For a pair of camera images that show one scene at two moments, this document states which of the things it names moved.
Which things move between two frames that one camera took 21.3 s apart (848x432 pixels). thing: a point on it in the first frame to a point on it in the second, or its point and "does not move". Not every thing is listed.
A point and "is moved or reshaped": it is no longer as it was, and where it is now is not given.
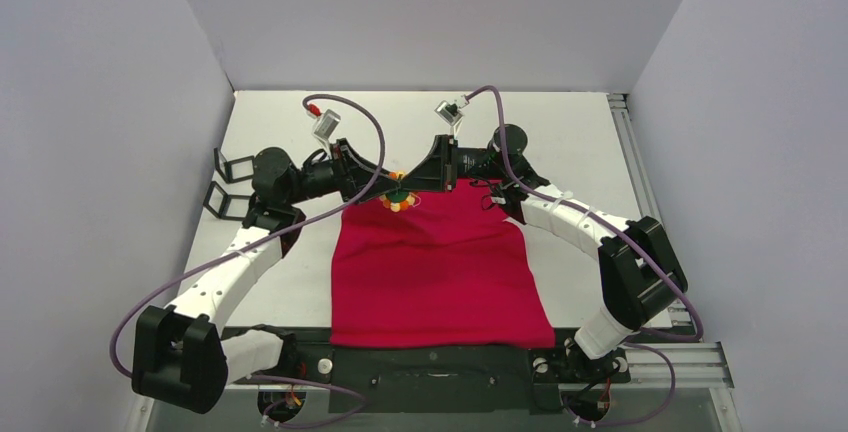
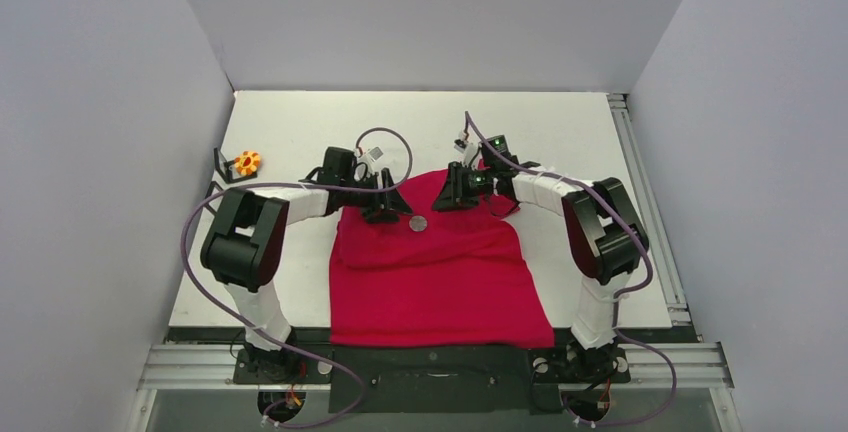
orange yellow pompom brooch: (399, 200) is moved or reshaped
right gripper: (451, 164) to (457, 182)
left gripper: (350, 163) to (385, 208)
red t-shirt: (446, 271) does not move
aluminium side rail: (644, 186) does not move
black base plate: (485, 381) does not move
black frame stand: (235, 170) does not move
